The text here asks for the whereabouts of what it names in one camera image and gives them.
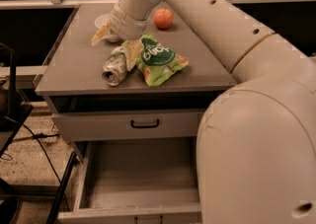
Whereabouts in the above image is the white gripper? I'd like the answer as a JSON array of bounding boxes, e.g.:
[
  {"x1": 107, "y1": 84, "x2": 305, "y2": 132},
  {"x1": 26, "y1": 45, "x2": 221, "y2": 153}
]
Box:
[{"x1": 91, "y1": 3, "x2": 152, "y2": 71}]

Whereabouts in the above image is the black cable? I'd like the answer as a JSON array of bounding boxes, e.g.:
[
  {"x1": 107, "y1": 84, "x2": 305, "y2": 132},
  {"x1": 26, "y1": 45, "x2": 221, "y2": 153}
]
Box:
[{"x1": 3, "y1": 115, "x2": 72, "y2": 212}]

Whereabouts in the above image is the green 7up can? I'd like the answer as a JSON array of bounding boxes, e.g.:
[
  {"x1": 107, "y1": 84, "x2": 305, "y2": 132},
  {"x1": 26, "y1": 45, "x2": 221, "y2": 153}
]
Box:
[{"x1": 102, "y1": 46, "x2": 128, "y2": 86}]

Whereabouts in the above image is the white bowl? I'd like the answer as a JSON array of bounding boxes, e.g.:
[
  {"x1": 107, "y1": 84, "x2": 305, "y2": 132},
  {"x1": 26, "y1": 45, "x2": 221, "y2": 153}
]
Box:
[{"x1": 95, "y1": 14, "x2": 121, "y2": 42}]

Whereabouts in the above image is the closed top drawer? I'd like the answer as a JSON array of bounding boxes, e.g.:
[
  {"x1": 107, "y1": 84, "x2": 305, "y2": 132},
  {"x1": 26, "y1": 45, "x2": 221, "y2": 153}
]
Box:
[{"x1": 52, "y1": 110, "x2": 203, "y2": 142}]

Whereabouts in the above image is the black stand left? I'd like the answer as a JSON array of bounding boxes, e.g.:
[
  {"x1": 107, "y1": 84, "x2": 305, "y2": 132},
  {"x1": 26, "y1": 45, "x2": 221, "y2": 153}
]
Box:
[{"x1": 0, "y1": 43, "x2": 76, "y2": 224}]

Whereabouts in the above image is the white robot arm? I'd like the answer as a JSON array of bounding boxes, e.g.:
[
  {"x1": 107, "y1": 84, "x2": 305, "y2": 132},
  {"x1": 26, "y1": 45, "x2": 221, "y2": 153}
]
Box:
[{"x1": 93, "y1": 0, "x2": 316, "y2": 224}]

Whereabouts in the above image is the green chip bag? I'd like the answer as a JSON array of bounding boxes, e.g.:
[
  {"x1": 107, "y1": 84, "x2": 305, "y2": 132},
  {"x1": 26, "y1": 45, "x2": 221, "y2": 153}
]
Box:
[{"x1": 135, "y1": 33, "x2": 189, "y2": 87}]

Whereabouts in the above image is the red apple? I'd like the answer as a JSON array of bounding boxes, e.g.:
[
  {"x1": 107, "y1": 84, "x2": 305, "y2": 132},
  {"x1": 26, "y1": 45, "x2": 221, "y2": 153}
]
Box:
[{"x1": 153, "y1": 8, "x2": 174, "y2": 30}]

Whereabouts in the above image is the grey drawer cabinet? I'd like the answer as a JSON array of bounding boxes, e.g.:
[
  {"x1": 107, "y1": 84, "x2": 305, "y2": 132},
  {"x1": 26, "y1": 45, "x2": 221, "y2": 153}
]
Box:
[{"x1": 34, "y1": 1, "x2": 238, "y2": 224}]

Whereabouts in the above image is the open middle drawer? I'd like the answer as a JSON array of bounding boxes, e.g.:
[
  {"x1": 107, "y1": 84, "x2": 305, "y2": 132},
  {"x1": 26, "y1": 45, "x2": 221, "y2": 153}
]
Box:
[{"x1": 57, "y1": 137, "x2": 201, "y2": 224}]

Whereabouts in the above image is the black drawer handle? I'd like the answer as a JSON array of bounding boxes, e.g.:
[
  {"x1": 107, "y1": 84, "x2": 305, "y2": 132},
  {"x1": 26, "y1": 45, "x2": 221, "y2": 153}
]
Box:
[{"x1": 130, "y1": 119, "x2": 160, "y2": 129}]

